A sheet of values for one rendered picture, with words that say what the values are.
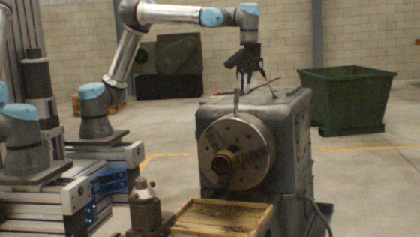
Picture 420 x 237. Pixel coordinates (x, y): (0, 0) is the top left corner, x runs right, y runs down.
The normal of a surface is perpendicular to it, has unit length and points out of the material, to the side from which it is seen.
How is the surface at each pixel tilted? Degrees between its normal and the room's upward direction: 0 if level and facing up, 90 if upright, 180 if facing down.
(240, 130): 90
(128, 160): 90
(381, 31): 90
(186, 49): 90
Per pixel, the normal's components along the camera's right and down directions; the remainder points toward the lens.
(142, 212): -0.37, 0.21
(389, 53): -0.12, 0.21
